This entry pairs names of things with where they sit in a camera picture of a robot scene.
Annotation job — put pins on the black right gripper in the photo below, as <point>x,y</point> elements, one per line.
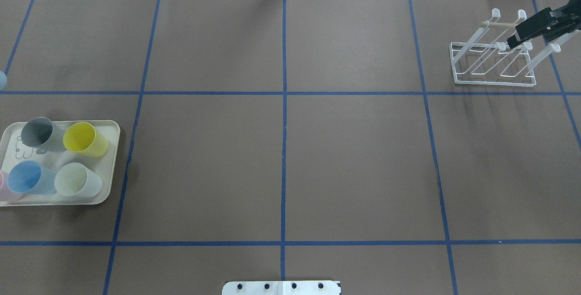
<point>534,27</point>

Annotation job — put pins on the grey plastic cup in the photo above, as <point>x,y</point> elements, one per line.
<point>42,133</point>

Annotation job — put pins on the light blue plastic cup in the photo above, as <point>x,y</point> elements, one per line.
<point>3,80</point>

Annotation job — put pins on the yellow plastic cup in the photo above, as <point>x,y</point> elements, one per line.
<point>82,138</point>

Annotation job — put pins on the pale green plastic cup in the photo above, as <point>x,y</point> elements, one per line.
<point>76,180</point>

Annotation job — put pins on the blue plastic cup on tray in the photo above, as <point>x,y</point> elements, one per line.
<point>30,177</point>

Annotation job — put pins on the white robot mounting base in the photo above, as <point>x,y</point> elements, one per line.
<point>283,287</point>

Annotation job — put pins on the cream plastic tray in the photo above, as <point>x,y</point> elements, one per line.
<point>13,151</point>

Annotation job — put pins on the white wire cup rack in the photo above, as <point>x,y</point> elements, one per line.
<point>486,59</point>

